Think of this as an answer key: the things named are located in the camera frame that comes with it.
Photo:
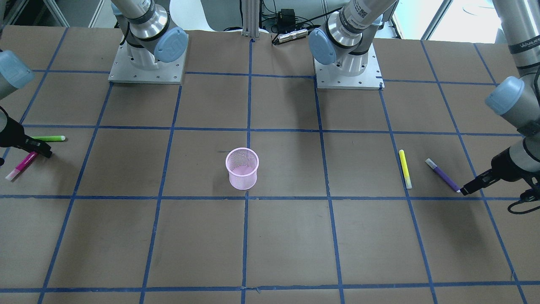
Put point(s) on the pink mesh cup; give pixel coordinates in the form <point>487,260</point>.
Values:
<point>242,165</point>

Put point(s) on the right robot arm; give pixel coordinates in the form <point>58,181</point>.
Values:
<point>145,19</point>

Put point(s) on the yellow highlighter pen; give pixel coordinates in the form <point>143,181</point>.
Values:
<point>405,169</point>

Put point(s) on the purple highlighter pen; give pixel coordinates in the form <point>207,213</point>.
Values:
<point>447,180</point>

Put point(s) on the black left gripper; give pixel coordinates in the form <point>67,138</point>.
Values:
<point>506,166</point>

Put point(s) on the green highlighter pen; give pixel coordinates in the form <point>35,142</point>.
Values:
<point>50,138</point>

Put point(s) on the black power adapter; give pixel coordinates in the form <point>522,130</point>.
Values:
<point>286,16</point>

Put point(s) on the aluminium frame post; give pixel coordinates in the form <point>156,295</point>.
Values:
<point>250,18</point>

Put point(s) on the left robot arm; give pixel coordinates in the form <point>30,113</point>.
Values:
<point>516,99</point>

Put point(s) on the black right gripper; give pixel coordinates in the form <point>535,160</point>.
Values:
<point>11,133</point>

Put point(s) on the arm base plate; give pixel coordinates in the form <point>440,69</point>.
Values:
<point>139,62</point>
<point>351,71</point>

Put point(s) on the silver metal connector block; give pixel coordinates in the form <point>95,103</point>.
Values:
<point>291,36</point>

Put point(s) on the pink highlighter pen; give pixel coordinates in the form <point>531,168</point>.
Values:
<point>21,166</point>

